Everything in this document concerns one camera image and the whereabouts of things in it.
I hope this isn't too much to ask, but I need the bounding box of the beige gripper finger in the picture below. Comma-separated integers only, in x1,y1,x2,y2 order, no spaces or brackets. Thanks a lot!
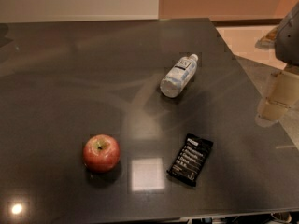
257,71,299,121

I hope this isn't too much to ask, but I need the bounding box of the black rxbar chocolate wrapper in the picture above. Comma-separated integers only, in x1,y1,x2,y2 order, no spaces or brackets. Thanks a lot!
167,133,213,187

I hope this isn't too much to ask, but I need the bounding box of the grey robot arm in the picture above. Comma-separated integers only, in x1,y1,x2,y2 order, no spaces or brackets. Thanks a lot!
257,2,299,122

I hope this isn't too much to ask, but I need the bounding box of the clear plastic water bottle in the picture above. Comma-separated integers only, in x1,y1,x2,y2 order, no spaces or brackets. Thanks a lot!
160,54,198,98

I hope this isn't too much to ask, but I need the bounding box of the red apple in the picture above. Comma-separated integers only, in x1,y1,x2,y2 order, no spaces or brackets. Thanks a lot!
82,134,120,173

